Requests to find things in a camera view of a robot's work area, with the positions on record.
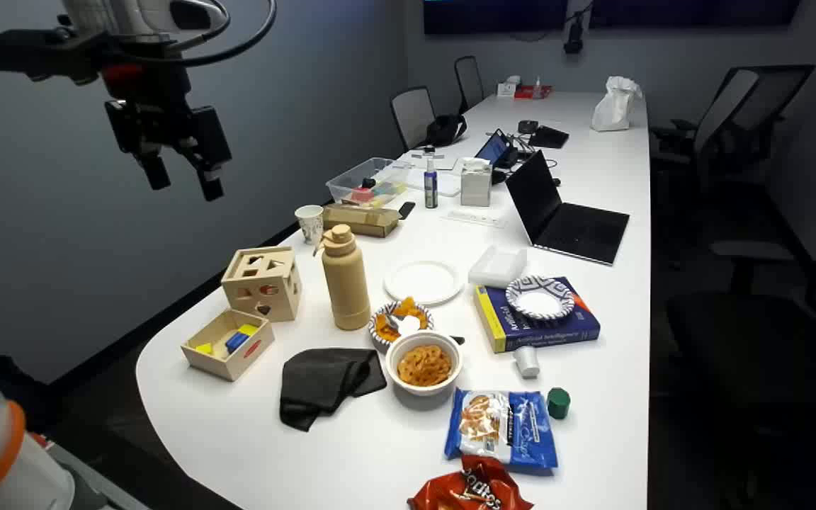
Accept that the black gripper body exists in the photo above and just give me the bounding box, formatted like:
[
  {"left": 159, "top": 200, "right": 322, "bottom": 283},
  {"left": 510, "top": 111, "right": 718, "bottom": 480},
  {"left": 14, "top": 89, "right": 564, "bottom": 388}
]
[{"left": 0, "top": 0, "right": 231, "bottom": 157}]

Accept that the black towel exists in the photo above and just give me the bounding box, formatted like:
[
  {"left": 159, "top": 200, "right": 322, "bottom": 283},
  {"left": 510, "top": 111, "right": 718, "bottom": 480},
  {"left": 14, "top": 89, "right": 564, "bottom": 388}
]
[{"left": 280, "top": 347, "right": 385, "bottom": 429}]

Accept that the wooden shape sorter cube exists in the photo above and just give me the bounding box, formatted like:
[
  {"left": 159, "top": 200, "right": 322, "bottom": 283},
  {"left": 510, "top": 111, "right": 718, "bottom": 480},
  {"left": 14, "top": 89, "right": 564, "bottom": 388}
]
[{"left": 221, "top": 245, "right": 300, "bottom": 323}]

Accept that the beige water bottle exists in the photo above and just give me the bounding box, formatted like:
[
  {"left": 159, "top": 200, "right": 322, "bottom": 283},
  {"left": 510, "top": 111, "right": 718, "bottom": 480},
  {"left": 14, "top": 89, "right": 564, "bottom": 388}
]
[{"left": 324, "top": 222, "right": 371, "bottom": 330}]

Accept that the clear plastic container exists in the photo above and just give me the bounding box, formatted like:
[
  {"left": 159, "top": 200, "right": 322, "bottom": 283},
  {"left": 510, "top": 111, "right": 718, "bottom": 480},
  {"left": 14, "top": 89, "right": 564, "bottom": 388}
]
[{"left": 327, "top": 156, "right": 407, "bottom": 205}]

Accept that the brown cardboard box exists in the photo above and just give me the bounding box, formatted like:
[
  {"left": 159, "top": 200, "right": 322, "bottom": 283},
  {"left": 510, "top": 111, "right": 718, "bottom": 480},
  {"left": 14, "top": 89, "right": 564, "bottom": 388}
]
[{"left": 324, "top": 203, "right": 402, "bottom": 238}]

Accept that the wooden tray with blocks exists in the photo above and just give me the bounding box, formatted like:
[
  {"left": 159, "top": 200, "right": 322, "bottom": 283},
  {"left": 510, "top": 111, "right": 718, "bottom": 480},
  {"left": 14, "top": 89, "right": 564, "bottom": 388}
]
[{"left": 183, "top": 307, "right": 275, "bottom": 381}]

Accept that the grey office chair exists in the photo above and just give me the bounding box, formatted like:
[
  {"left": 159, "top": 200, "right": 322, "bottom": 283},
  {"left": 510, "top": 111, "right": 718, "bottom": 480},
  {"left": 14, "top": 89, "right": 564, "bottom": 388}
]
[
  {"left": 453, "top": 57, "right": 484, "bottom": 111},
  {"left": 391, "top": 86, "right": 433, "bottom": 146}
]

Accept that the small spray bottle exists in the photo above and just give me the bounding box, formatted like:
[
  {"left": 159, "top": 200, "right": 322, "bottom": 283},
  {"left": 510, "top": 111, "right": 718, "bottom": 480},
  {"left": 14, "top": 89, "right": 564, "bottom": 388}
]
[{"left": 424, "top": 156, "right": 439, "bottom": 208}]

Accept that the small bowl of snacks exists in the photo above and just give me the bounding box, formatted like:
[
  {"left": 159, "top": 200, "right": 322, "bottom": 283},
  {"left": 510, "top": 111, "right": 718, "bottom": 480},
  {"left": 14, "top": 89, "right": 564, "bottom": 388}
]
[{"left": 370, "top": 298, "right": 433, "bottom": 347}]

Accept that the black headphones bag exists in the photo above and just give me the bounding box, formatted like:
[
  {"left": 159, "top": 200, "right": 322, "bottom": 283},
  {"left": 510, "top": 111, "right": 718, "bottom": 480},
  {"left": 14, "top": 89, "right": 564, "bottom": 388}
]
[{"left": 426, "top": 112, "right": 467, "bottom": 146}]

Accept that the white paper plate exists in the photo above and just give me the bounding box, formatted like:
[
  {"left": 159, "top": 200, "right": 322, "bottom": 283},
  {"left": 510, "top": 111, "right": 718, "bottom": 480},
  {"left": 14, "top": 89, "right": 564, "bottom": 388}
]
[{"left": 382, "top": 261, "right": 462, "bottom": 305}]

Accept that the white tissue box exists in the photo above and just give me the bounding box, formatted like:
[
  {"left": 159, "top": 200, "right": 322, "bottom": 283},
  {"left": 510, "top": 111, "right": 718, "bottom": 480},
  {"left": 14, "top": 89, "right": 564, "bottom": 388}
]
[{"left": 460, "top": 157, "right": 490, "bottom": 205}]

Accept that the white bowl of pasta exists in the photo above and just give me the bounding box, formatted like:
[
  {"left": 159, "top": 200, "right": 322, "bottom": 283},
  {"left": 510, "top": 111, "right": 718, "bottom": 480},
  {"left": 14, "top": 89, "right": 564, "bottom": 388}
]
[{"left": 382, "top": 330, "right": 462, "bottom": 407}]

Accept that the far grey office chair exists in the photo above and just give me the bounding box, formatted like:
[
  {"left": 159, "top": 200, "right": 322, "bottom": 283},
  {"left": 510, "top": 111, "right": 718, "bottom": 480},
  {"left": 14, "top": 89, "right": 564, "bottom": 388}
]
[{"left": 453, "top": 57, "right": 484, "bottom": 111}]

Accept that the blue tablet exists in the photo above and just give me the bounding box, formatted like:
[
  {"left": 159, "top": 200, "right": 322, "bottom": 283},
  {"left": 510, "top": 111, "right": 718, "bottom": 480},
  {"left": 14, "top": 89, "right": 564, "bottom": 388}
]
[{"left": 479, "top": 130, "right": 518, "bottom": 167}]

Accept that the red and white box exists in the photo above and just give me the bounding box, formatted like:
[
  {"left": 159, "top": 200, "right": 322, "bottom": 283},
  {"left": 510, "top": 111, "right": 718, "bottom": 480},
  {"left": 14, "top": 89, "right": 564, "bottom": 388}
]
[{"left": 496, "top": 77, "right": 552, "bottom": 99}]

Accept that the blue and yellow book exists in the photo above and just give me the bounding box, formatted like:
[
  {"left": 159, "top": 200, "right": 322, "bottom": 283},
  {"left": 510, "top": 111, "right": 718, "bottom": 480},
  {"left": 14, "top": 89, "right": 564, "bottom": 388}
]
[{"left": 473, "top": 278, "right": 602, "bottom": 353}]

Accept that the blue patterned bowl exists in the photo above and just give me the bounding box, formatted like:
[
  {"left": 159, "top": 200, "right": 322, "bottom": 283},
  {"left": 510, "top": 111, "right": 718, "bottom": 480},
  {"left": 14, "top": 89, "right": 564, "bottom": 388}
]
[{"left": 504, "top": 275, "right": 575, "bottom": 319}]

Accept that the small white cup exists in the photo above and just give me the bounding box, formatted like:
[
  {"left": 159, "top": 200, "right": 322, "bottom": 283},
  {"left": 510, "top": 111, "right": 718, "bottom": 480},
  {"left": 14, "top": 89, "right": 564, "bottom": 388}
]
[{"left": 516, "top": 346, "right": 543, "bottom": 380}]

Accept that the black laptop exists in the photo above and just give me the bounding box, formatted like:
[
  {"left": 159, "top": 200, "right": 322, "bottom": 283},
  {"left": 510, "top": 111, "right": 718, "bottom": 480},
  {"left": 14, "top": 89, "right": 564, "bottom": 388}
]
[{"left": 507, "top": 153, "right": 629, "bottom": 264}]

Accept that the blue snack bag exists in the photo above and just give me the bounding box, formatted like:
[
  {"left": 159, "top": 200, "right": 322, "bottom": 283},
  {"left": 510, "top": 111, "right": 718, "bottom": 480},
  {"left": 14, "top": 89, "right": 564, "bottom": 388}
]
[{"left": 446, "top": 388, "right": 558, "bottom": 475}]

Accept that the black webcam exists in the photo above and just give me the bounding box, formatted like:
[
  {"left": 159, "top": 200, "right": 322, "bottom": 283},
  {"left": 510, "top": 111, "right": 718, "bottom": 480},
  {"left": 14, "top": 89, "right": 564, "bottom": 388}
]
[{"left": 564, "top": 9, "right": 591, "bottom": 57}]

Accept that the red chip bag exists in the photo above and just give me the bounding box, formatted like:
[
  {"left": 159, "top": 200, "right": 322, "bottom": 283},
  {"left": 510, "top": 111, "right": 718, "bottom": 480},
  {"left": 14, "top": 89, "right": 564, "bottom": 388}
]
[{"left": 409, "top": 452, "right": 534, "bottom": 510}]

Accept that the green bottle cap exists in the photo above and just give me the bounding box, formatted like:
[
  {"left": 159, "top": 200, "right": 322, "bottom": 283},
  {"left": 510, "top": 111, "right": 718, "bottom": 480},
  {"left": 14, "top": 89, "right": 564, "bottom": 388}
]
[{"left": 548, "top": 388, "right": 571, "bottom": 418}]

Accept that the white plastic bag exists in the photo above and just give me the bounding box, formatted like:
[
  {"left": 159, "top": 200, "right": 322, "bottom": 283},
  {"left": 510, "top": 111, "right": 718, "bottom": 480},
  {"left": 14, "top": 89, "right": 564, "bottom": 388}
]
[{"left": 594, "top": 77, "right": 640, "bottom": 133}]

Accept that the black office chair right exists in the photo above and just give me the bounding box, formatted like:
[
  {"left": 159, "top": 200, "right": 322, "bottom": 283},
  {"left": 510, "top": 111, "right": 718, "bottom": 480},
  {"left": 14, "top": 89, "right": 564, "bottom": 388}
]
[{"left": 653, "top": 64, "right": 813, "bottom": 191}]

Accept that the near office chair right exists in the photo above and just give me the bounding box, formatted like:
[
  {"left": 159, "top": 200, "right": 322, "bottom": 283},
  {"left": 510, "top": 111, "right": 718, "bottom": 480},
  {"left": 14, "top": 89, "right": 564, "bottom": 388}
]
[{"left": 667, "top": 261, "right": 816, "bottom": 409}]

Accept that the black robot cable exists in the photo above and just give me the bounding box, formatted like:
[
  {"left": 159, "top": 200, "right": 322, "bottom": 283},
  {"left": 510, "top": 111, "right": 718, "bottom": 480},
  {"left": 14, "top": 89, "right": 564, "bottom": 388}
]
[{"left": 164, "top": 0, "right": 280, "bottom": 67}]

